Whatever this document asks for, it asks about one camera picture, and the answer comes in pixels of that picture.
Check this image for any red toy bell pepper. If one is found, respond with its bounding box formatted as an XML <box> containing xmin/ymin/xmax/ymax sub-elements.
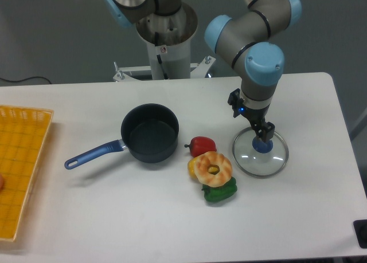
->
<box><xmin>184</xmin><ymin>136</ymin><xmax>217</xmax><ymax>158</ymax></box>

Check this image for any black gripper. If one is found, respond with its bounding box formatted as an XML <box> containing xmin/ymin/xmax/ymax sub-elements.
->
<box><xmin>228</xmin><ymin>88</ymin><xmax>275</xmax><ymax>142</ymax></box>

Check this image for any black cable on floor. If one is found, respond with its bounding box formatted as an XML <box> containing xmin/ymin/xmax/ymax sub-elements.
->
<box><xmin>0</xmin><ymin>76</ymin><xmax>52</xmax><ymax>84</ymax></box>

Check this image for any yellow toy bell pepper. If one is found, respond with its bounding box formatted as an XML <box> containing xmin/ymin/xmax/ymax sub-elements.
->
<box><xmin>188</xmin><ymin>157</ymin><xmax>198</xmax><ymax>180</ymax></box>

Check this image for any yellow plastic basket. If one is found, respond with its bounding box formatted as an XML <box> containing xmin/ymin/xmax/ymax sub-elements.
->
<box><xmin>1</xmin><ymin>105</ymin><xmax>54</xmax><ymax>242</ymax></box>

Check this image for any dark pot with blue handle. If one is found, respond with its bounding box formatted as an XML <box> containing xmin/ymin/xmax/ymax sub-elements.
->
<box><xmin>64</xmin><ymin>103</ymin><xmax>179</xmax><ymax>170</ymax></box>

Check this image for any green toy bell pepper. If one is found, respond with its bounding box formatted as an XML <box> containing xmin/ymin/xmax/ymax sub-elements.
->
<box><xmin>201</xmin><ymin>177</ymin><xmax>237</xmax><ymax>203</ymax></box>

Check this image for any black object at table corner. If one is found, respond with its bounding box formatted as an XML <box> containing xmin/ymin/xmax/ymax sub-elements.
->
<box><xmin>353</xmin><ymin>219</ymin><xmax>367</xmax><ymax>249</ymax></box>

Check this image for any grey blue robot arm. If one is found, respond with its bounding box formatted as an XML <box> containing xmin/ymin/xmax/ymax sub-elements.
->
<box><xmin>105</xmin><ymin>0</ymin><xmax>302</xmax><ymax>142</ymax></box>

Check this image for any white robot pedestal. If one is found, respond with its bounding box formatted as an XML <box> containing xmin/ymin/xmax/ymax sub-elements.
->
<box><xmin>113</xmin><ymin>3</ymin><xmax>216</xmax><ymax>82</ymax></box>

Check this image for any glass lid with blue knob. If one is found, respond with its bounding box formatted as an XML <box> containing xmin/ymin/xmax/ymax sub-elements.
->
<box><xmin>232</xmin><ymin>127</ymin><xmax>289</xmax><ymax>178</ymax></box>

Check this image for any glazed toy donut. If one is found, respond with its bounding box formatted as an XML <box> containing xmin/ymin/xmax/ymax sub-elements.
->
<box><xmin>193</xmin><ymin>151</ymin><xmax>232</xmax><ymax>187</ymax></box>

